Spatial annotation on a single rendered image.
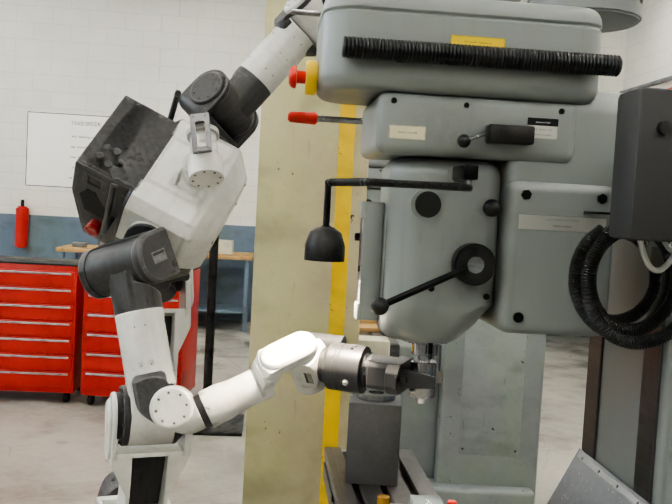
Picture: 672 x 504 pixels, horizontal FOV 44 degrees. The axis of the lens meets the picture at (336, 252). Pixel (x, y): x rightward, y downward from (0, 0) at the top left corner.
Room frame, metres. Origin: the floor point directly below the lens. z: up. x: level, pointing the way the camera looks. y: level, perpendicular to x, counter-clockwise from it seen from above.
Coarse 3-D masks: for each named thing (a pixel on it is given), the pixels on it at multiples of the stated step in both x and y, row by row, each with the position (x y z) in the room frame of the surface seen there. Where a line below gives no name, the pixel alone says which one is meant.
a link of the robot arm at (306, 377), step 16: (320, 336) 1.60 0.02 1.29; (336, 336) 1.59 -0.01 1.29; (320, 352) 1.55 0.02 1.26; (336, 352) 1.53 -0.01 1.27; (304, 368) 1.54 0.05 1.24; (320, 368) 1.53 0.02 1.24; (336, 368) 1.51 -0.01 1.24; (304, 384) 1.57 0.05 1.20; (320, 384) 1.58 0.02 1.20; (336, 384) 1.52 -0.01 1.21
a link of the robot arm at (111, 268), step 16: (128, 240) 1.56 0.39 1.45; (96, 256) 1.56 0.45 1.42; (112, 256) 1.54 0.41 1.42; (128, 256) 1.52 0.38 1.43; (96, 272) 1.55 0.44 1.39; (112, 272) 1.53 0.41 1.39; (128, 272) 1.52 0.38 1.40; (96, 288) 1.56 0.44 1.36; (112, 288) 1.53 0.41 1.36; (128, 288) 1.52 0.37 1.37; (144, 288) 1.53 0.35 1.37; (128, 304) 1.51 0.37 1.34; (144, 304) 1.52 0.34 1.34; (160, 304) 1.55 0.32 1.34
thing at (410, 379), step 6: (402, 372) 1.48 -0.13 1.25; (408, 372) 1.48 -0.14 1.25; (414, 372) 1.47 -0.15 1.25; (402, 378) 1.47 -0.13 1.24; (408, 378) 1.48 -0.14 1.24; (414, 378) 1.47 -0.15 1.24; (420, 378) 1.47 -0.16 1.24; (426, 378) 1.46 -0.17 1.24; (432, 378) 1.46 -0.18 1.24; (402, 384) 1.48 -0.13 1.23; (408, 384) 1.48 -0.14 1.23; (414, 384) 1.47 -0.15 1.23; (420, 384) 1.47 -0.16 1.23; (426, 384) 1.46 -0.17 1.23; (432, 384) 1.46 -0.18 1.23
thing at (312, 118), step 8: (296, 112) 1.57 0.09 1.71; (304, 112) 1.57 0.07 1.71; (312, 112) 1.57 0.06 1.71; (296, 120) 1.57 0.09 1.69; (304, 120) 1.57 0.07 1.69; (312, 120) 1.57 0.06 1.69; (320, 120) 1.58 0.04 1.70; (328, 120) 1.58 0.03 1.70; (336, 120) 1.58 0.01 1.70; (344, 120) 1.58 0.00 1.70; (352, 120) 1.58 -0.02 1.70; (360, 120) 1.58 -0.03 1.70
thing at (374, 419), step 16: (352, 400) 1.89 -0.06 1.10; (368, 400) 1.88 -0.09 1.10; (384, 400) 1.88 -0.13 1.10; (400, 400) 1.91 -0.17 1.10; (352, 416) 1.87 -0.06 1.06; (368, 416) 1.87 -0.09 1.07; (384, 416) 1.86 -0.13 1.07; (400, 416) 1.86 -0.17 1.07; (352, 432) 1.87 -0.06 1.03; (368, 432) 1.87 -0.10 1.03; (384, 432) 1.86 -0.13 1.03; (352, 448) 1.87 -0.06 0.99; (368, 448) 1.87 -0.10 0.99; (384, 448) 1.86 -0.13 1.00; (352, 464) 1.87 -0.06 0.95; (368, 464) 1.87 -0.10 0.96; (384, 464) 1.86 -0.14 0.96; (352, 480) 1.87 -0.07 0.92; (368, 480) 1.87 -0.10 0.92; (384, 480) 1.86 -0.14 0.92
